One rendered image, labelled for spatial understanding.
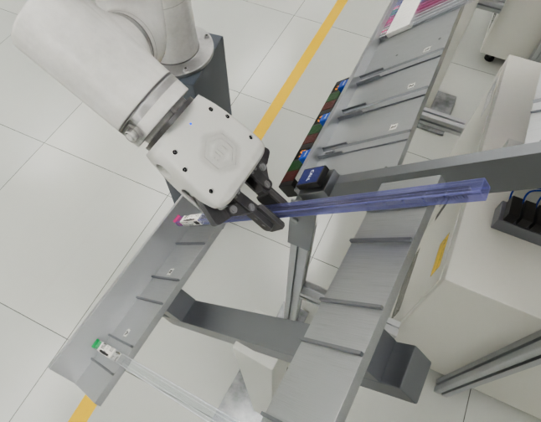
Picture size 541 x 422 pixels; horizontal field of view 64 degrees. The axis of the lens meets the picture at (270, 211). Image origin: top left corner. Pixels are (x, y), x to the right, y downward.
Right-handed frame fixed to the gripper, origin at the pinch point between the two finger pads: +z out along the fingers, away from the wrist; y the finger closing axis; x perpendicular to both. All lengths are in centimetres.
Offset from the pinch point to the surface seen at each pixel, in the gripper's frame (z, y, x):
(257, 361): 11.6, -13.9, 6.7
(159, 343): 26, -12, 98
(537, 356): 64, 18, 7
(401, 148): 14.1, 25.6, 3.1
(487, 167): 17.6, 19.2, -11.6
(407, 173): 14.3, 18.7, -1.1
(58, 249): -17, -3, 127
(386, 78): 11, 48, 15
